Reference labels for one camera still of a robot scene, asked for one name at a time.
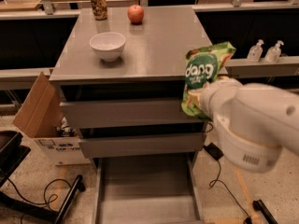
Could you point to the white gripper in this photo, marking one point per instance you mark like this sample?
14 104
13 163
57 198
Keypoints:
209 99

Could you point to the green dang chip bag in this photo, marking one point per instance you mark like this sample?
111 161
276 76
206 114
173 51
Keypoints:
203 67

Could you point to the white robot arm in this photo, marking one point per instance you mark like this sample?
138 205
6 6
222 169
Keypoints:
253 122

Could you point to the grey top drawer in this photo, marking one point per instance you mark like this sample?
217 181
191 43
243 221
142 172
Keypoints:
123 113

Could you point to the grey drawer cabinet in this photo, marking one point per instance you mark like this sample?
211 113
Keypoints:
122 84

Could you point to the grey middle drawer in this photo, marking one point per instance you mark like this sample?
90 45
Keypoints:
141 145

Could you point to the grey open bottom drawer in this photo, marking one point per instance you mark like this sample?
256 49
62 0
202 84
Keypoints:
153 189

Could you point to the black power adapter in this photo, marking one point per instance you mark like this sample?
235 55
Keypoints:
213 151

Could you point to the left clear pump bottle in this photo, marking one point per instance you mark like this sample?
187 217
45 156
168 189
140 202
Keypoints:
255 52

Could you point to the clear pump bottle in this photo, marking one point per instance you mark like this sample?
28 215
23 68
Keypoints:
255 52
274 52

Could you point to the right clear pump bottle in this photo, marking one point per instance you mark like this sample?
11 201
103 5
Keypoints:
274 52

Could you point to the white ceramic bowl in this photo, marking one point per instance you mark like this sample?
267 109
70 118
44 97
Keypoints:
108 46

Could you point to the red apple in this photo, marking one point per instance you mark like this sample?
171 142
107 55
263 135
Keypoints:
135 14

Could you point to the black floor bar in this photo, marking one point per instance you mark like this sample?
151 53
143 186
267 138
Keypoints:
260 206

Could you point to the patterned drink can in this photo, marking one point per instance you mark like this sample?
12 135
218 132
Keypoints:
99 8

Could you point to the open cardboard box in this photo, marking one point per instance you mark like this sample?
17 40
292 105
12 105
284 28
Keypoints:
41 119

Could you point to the grey metal rail shelf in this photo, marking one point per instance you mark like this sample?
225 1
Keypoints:
59 46

